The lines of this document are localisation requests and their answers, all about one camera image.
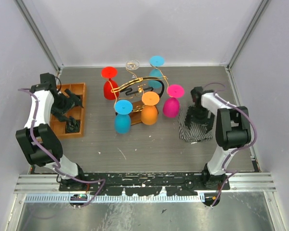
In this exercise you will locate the magenta wine glass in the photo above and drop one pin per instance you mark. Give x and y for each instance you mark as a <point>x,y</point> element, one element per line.
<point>171,106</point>

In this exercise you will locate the clear wine glass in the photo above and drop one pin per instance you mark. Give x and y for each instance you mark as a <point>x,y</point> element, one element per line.
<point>132,65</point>

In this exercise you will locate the wooden compartment tray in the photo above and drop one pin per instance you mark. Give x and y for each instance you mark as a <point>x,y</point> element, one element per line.
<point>68,112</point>

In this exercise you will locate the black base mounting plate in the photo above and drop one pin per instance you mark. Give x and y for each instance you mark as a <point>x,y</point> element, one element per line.
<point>143,184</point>

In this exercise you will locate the blue wine glass front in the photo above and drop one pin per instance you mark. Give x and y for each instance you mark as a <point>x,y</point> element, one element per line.
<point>122,120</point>

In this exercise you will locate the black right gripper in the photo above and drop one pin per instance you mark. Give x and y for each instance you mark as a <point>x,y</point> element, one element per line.
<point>191,118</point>

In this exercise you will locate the orange wine glass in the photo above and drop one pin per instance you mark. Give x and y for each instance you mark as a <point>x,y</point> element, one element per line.
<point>149,113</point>

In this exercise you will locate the red wine glass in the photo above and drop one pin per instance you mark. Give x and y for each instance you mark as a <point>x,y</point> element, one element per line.
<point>108,73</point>

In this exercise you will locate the striped cloth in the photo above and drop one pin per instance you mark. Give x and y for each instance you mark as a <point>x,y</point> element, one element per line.
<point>196,132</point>

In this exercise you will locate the gold wire wine glass rack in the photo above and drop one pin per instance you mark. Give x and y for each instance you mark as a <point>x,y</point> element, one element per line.
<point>133,91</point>

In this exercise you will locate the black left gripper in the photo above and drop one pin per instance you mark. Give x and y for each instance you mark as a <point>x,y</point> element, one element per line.
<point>71,101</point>

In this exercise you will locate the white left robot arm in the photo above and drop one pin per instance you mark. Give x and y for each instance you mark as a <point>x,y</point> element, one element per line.
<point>38,142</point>

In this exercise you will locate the light blue wine glass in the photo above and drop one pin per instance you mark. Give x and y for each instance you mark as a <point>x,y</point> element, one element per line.
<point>155,61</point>

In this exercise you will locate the aluminium frame rail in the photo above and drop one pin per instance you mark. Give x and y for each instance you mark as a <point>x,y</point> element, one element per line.
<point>43,188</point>

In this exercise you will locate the black coiled item in tray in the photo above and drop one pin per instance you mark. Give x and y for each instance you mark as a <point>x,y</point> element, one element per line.
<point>73,127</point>

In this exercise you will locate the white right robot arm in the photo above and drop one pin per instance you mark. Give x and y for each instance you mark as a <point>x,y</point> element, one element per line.
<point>232,131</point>

